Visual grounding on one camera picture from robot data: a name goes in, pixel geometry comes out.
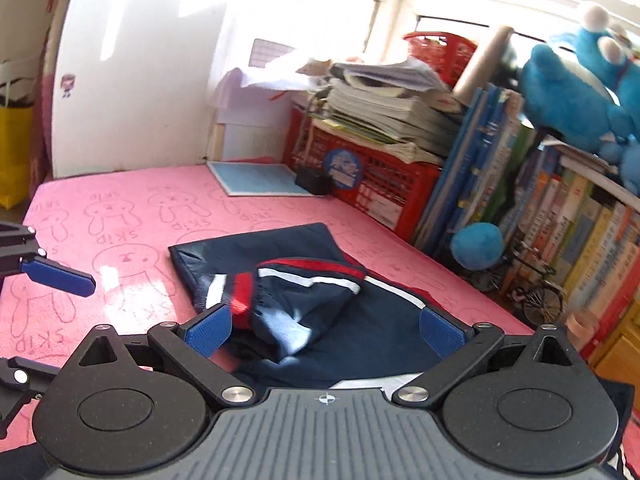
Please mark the stack of paper booklets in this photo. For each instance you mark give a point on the stack of paper booklets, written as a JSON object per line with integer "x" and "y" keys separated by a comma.
{"x": 404, "y": 109}

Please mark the middle row of books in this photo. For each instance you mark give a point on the middle row of books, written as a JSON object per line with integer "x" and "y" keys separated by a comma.
{"x": 586, "y": 226}

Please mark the small black box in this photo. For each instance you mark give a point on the small black box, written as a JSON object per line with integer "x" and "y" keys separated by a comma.
{"x": 313, "y": 180}

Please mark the miniature black bicycle model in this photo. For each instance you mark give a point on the miniature black bicycle model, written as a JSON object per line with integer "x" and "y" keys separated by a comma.
{"x": 540, "y": 300}

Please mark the large blue plush toy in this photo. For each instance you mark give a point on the large blue plush toy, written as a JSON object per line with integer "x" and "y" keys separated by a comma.
{"x": 561, "y": 98}

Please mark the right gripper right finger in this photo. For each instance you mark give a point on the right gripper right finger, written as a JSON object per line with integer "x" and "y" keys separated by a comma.
{"x": 463, "y": 353}

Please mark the row of blue thin books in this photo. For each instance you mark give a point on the row of blue thin books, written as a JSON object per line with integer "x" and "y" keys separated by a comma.
{"x": 474, "y": 167}

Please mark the pink desk mat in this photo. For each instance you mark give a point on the pink desk mat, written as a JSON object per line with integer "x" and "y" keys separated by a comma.
{"x": 83, "y": 396}

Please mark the light blue notebook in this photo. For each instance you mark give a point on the light blue notebook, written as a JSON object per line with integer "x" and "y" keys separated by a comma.
{"x": 248, "y": 179}

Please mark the red plastic crate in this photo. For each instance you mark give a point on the red plastic crate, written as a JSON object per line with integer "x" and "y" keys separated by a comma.
{"x": 378, "y": 184}

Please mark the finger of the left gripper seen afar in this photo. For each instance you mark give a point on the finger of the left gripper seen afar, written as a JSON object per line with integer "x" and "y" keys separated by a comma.
{"x": 52, "y": 274}

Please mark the clear plastic jar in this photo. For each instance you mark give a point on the clear plastic jar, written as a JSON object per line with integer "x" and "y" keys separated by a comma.
{"x": 581, "y": 326}

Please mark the white papers by wall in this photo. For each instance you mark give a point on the white papers by wall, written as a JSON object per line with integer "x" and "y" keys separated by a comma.
{"x": 252, "y": 103}

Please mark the wooden drawer shelf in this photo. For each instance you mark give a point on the wooden drawer shelf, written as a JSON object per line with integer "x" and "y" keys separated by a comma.
{"x": 617, "y": 358}

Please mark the red basket on top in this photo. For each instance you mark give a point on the red basket on top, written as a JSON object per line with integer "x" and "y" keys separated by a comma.
{"x": 447, "y": 54}

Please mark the white navy zip jacket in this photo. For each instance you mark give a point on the white navy zip jacket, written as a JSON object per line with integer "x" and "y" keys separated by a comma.
{"x": 325, "y": 342}

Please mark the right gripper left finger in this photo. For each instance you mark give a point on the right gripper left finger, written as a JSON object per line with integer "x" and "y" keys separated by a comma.
{"x": 185, "y": 350}

